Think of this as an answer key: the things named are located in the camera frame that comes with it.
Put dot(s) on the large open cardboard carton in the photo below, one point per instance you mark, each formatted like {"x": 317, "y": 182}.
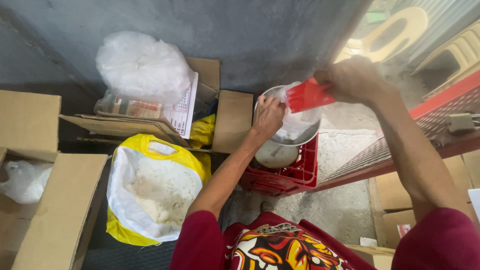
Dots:
{"x": 41, "y": 180}

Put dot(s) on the person's right hand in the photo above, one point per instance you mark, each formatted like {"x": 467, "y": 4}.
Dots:
{"x": 352, "y": 80}

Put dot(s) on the small clear plastic bag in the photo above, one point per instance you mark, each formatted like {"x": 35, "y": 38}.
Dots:
{"x": 298, "y": 116}

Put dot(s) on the person's right fingers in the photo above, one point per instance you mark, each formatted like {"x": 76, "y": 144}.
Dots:
{"x": 327, "y": 78}

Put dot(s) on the printed packet in clear bag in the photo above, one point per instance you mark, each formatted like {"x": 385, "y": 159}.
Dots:
{"x": 129, "y": 107}

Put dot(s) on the red plastic crate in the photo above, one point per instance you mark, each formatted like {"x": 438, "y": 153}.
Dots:
{"x": 287, "y": 176}

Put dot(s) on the open cardboard box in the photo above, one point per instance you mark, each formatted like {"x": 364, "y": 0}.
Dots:
{"x": 221, "y": 112}

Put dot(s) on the paper calendar sheet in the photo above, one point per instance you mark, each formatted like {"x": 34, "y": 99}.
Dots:
{"x": 183, "y": 110}

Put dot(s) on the person's foot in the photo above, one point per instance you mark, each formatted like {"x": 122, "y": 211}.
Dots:
{"x": 267, "y": 207}

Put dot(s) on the large clear plastic bag bundle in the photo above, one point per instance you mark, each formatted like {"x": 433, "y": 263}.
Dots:
{"x": 144, "y": 67}

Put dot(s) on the yellow plastic bag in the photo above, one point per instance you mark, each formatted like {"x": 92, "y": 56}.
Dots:
{"x": 203, "y": 131}

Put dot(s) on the person's maroon printed shirt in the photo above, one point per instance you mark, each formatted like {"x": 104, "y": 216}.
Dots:
{"x": 285, "y": 243}

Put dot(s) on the person's left hand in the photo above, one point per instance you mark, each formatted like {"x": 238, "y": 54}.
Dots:
{"x": 267, "y": 116}

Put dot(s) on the yellow sack of white flour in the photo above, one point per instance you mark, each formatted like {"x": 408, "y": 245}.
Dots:
{"x": 155, "y": 189}

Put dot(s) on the crumpled white plastic bag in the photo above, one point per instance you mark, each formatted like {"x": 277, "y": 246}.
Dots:
{"x": 24, "y": 182}

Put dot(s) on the red plastic scoop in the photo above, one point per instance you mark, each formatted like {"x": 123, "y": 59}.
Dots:
{"x": 308, "y": 96}

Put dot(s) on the person's left fingers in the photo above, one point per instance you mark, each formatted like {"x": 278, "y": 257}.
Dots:
{"x": 270, "y": 102}

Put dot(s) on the stack of cardboard boxes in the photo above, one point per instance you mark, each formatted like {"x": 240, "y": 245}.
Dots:
{"x": 408, "y": 204}

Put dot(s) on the red metal mesh gate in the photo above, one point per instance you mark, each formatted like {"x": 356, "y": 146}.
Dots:
{"x": 420, "y": 131}

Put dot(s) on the beige plastic chair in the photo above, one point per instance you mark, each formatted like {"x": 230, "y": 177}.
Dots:
{"x": 450, "y": 60}
{"x": 386, "y": 35}

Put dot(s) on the white dial weighing scale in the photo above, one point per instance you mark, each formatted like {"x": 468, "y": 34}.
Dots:
{"x": 276, "y": 154}

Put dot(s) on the metal weighing scale pan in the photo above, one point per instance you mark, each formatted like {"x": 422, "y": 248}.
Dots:
{"x": 288, "y": 129}

